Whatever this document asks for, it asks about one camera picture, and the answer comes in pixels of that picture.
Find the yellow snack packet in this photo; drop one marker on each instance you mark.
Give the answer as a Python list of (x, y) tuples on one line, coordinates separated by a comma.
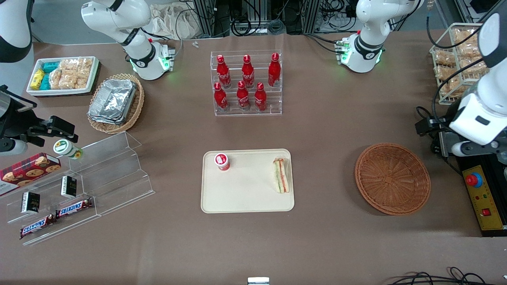
[(37, 79)]

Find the stacked aluminium foil trays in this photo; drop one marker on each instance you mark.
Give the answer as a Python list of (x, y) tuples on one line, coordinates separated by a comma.
[(113, 101)]

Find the cream plastic bag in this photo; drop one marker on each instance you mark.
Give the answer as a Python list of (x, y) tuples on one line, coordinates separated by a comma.
[(170, 19)]

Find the green sunflower lidded cup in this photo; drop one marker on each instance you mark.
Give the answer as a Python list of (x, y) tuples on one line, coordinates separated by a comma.
[(63, 147)]

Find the brown wicker basket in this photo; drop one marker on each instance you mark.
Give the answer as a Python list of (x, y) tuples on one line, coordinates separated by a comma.
[(392, 178)]

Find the clear fried snack bag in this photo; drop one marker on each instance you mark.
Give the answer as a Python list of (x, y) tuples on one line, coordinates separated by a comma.
[(466, 35), (449, 85), (471, 59), (443, 58)]

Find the teal snack packet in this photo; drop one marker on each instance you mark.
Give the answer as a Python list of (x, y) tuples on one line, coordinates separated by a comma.
[(50, 66), (45, 82)]

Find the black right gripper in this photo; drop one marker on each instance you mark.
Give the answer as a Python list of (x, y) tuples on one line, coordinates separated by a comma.
[(15, 118)]

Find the clear rice cracker bag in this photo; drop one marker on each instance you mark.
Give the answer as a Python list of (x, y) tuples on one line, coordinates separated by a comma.
[(56, 80), (75, 80), (85, 65), (68, 64)]

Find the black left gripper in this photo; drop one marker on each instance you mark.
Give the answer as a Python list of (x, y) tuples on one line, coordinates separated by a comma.
[(444, 122)]

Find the red emergency stop button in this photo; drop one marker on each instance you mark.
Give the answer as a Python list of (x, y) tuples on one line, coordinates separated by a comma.
[(474, 180)]

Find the triangular layered sandwich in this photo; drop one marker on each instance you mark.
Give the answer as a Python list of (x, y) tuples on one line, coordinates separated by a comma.
[(281, 176)]

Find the beige plastic serving tray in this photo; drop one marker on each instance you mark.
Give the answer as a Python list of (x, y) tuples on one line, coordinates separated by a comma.
[(245, 194)]

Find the white rectangular snack bin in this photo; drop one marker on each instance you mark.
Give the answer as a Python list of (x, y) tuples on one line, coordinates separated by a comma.
[(31, 92)]

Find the Snickers chocolate bar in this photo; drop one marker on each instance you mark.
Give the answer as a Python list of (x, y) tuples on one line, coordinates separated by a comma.
[(75, 208), (36, 227)]

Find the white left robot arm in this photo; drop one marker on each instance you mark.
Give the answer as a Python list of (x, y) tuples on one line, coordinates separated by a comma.
[(372, 23)]

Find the clear acrylic tiered stand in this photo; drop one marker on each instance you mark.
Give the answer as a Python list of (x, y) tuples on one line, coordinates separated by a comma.
[(115, 174)]

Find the red cola bottle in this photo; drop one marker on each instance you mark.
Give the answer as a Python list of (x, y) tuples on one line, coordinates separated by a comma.
[(223, 75), (260, 99), (220, 99), (274, 73), (243, 98), (248, 75)]

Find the yellow black control box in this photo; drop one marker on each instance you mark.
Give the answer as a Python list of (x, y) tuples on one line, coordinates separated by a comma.
[(489, 198)]

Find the red tartan cookie box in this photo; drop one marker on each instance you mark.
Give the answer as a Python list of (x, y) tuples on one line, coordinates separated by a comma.
[(27, 172)]

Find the red white lidded cup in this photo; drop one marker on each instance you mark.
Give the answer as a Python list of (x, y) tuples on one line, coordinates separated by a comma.
[(222, 160)]

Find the light wicker basket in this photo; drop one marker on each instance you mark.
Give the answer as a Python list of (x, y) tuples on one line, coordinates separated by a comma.
[(136, 107)]

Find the clear acrylic bottle rack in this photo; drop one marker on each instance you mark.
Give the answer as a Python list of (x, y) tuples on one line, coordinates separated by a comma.
[(273, 101)]

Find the white grey edge device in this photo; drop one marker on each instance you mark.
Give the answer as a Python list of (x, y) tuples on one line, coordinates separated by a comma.
[(258, 281)]

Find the small black white box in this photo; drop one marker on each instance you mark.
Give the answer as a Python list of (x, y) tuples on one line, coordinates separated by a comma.
[(30, 202), (69, 187)]

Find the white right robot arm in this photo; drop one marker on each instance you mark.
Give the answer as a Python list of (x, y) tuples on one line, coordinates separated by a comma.
[(119, 16)]

